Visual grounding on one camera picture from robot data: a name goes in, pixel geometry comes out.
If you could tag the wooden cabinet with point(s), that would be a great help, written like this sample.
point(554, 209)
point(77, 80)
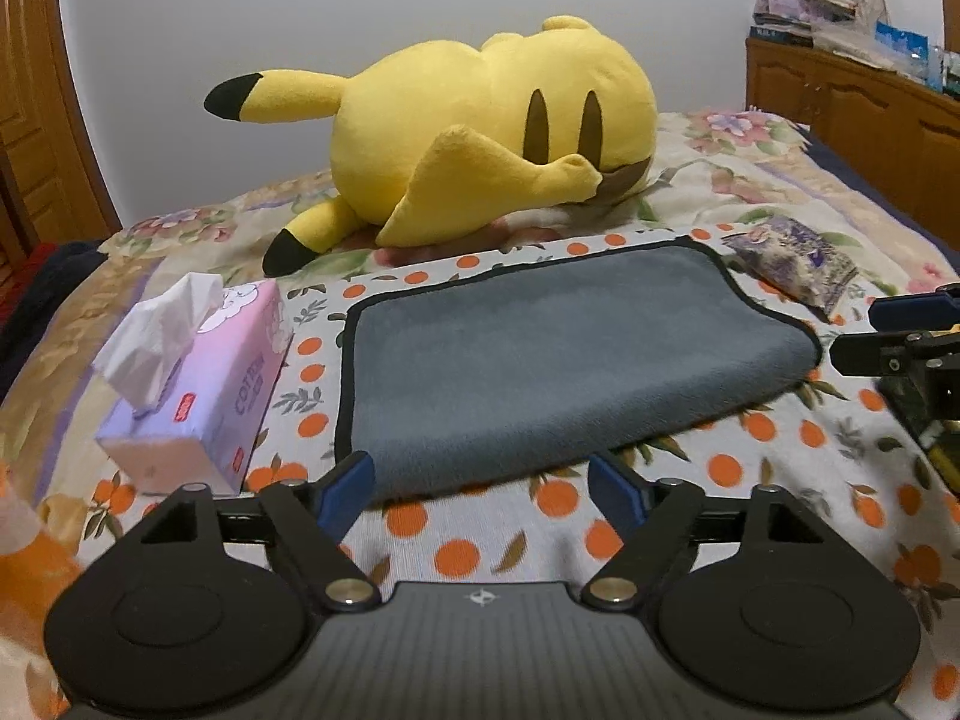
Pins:
point(862, 109)

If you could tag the orange dotted white blanket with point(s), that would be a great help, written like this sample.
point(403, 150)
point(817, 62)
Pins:
point(750, 457)

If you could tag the wooden wardrobe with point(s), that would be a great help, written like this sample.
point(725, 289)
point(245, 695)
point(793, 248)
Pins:
point(37, 90)

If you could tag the yellow plush toy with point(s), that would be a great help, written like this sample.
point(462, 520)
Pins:
point(465, 135)

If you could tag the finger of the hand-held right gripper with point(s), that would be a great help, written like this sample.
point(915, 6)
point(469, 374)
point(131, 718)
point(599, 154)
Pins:
point(911, 309)
point(870, 351)

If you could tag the navy mattress edge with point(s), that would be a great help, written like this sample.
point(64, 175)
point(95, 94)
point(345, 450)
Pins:
point(885, 202)

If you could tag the blue packet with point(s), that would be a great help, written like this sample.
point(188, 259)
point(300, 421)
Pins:
point(902, 49)

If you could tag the white tissue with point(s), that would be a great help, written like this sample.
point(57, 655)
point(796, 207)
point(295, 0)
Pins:
point(154, 345)

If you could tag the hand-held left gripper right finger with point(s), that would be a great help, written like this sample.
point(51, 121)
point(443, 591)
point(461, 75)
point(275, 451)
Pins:
point(616, 491)

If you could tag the stack of papers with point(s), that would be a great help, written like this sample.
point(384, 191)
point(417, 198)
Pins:
point(795, 7)

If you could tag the floral bed sheet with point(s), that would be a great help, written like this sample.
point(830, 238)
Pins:
point(772, 187)

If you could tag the dark cloth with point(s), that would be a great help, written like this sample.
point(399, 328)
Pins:
point(45, 292)

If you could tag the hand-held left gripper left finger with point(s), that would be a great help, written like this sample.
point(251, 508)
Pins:
point(346, 493)

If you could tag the purple snack packet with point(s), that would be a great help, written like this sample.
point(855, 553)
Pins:
point(799, 262)

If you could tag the grey towel with black edge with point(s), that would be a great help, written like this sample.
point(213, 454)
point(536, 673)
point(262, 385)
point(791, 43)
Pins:
point(562, 352)

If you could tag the pink tissue box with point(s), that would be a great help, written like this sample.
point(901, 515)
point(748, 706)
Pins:
point(247, 382)

